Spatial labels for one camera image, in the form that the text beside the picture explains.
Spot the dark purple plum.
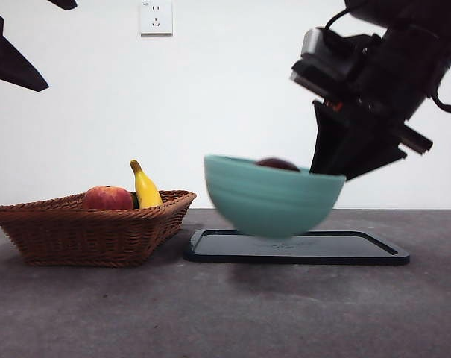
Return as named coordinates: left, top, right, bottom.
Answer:
left=255, top=157, right=302, bottom=172

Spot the teal ceramic bowl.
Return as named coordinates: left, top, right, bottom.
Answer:
left=204, top=154, right=347, bottom=239

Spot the black rectangular tray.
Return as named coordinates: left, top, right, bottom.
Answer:
left=183, top=229, right=411, bottom=266

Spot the red orange peach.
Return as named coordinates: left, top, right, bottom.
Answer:
left=83, top=185, right=133, bottom=210

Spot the yellow banana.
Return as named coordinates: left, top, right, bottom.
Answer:
left=129, top=160, right=163, bottom=210

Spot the brown wicker basket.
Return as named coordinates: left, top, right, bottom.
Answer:
left=0, top=190, right=197, bottom=268

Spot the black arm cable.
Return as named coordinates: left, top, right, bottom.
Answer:
left=432, top=84, right=451, bottom=113

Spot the white wall socket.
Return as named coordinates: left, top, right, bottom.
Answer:
left=139, top=1, right=174, bottom=37

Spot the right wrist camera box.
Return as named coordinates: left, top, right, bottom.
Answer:
left=288, top=28, right=382, bottom=100

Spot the black camera cable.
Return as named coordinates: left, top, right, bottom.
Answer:
left=324, top=7, right=356, bottom=31

